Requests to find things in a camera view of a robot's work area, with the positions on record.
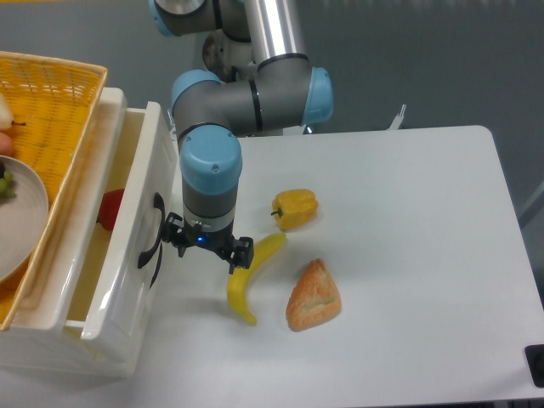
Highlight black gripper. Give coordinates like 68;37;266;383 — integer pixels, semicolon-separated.
161;212;254;274

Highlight white drawer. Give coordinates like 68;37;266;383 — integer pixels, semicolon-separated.
66;102;178;359

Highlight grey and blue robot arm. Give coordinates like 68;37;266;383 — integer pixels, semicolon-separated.
138;1;334;268

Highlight white drawer cabinet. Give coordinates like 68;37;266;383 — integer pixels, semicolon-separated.
1;88;153;377

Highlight yellow banana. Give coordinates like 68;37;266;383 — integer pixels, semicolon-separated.
226;233;286;326

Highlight yellow bell pepper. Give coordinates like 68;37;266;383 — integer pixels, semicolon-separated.
270;189;319;231

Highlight red bell pepper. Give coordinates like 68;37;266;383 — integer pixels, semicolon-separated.
96;189;124;231

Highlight golden pastry bread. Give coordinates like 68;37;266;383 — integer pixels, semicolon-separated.
286;258;342;332

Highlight grey plate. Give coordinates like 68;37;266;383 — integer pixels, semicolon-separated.
1;156;49;281

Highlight green grapes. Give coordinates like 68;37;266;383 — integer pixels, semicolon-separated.
0;170;16;199

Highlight yellow woven basket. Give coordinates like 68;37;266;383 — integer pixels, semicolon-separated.
1;51;108;331

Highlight peach fruit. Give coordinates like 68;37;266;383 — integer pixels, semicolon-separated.
0;132;15;156

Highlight white pear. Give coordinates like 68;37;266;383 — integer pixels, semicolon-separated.
0;93;26;131

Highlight black object at table corner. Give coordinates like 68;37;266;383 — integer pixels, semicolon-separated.
524;344;544;388

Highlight lower drawer black handle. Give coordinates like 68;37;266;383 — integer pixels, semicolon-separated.
150;244;163;289

